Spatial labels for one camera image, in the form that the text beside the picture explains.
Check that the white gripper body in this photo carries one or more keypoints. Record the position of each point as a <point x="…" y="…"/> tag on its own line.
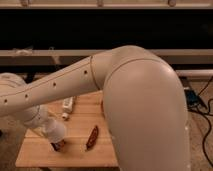
<point x="37" y="117"/>

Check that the white ceramic cup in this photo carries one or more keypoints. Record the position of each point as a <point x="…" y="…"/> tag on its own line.
<point x="54" y="130"/>

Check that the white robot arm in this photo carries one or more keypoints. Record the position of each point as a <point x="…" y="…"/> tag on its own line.
<point x="143" y="99"/>

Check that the white tube with cap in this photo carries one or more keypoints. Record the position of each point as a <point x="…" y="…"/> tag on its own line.
<point x="67" y="107"/>

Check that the wooden table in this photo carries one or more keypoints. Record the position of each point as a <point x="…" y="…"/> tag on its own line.
<point x="37" y="151"/>

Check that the red chili pepper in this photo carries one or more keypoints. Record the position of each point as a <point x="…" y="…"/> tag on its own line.
<point x="92" y="138"/>

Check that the black power adapter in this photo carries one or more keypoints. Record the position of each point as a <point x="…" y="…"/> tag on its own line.
<point x="193" y="100"/>

